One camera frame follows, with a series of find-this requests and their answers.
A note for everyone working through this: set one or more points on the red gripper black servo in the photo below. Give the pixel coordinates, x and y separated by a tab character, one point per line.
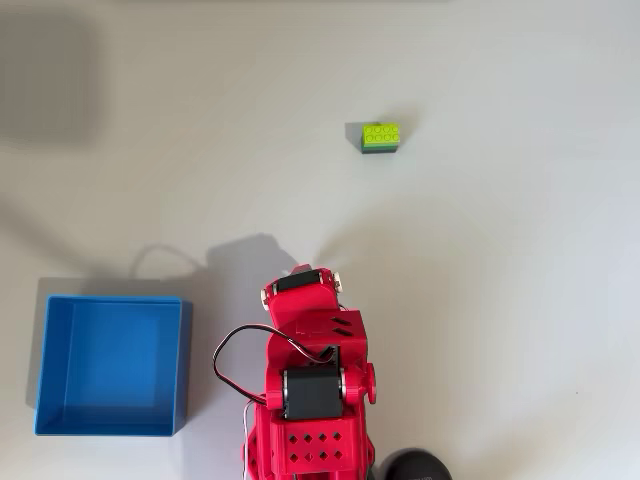
300	301

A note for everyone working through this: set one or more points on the green lego brick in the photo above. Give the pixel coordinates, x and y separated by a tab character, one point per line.
381	134

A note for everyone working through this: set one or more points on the black camera stand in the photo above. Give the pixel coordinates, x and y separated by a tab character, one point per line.
415	467

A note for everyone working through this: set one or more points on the red robot arm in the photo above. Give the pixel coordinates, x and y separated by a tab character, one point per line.
315	452

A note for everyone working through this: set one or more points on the blue plastic box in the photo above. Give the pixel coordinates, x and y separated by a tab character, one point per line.
120	365

